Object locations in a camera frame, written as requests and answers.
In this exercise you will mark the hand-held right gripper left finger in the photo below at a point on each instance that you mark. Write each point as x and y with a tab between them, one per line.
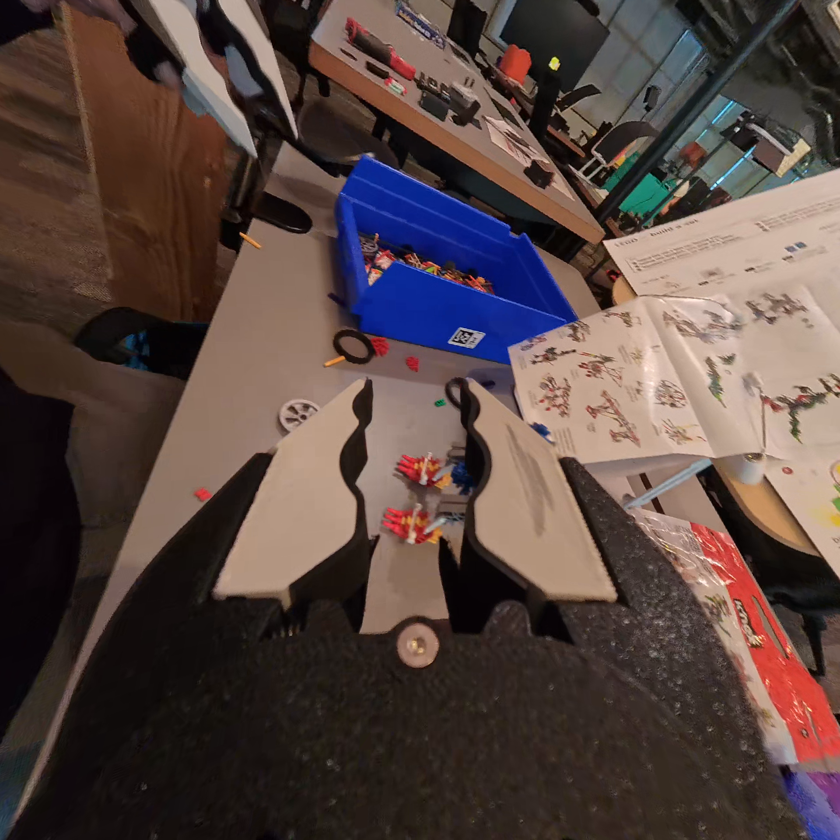
295	512

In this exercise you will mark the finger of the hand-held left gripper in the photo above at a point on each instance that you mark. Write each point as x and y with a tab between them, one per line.
197	65
262	59

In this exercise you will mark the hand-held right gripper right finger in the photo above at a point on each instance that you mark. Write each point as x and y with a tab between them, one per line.
538	518

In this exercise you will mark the colourful construction toy model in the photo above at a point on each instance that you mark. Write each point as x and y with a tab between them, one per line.
420	469

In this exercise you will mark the grey toy wheel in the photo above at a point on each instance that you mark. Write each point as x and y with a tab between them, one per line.
296	416

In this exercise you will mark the red and black tool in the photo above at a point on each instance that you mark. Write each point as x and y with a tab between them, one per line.
377	46

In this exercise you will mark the wooden cabinet panel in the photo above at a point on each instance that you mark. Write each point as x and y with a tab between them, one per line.
151	197

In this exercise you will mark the black desk clamp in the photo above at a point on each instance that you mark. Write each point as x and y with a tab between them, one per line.
275	210

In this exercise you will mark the folded toy instruction sheet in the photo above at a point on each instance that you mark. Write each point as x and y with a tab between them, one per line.
630	387

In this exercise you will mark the blue flat box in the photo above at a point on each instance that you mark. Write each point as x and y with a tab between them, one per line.
420	23

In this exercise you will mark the short orange toy rod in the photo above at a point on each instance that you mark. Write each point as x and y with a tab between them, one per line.
250	240

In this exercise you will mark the grey work table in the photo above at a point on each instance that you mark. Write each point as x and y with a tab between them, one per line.
446	138

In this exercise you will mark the blue plastic bin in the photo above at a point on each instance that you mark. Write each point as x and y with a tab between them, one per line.
459	321

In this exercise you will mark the round wooden side table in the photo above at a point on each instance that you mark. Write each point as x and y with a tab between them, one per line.
768	518

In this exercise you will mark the orange plastic object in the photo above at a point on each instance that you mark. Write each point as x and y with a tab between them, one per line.
514	62

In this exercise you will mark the pile of colourful toy pieces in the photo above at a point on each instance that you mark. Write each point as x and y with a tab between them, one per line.
426	262

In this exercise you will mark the white paper sheet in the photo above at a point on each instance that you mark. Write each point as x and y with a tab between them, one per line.
515	141

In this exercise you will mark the black bottle with yellow cap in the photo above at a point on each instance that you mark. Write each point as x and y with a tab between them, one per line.
544	98

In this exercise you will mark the black computer monitor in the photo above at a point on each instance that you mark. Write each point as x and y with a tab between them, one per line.
558	33

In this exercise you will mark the small black box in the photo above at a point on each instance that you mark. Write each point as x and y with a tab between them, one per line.
540	173

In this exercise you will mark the white printed paper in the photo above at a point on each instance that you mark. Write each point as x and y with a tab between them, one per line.
722	243

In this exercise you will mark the black office chair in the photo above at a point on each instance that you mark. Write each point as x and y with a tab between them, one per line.
623	141

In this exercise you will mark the black metal pole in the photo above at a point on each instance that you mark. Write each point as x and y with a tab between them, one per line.
695	105

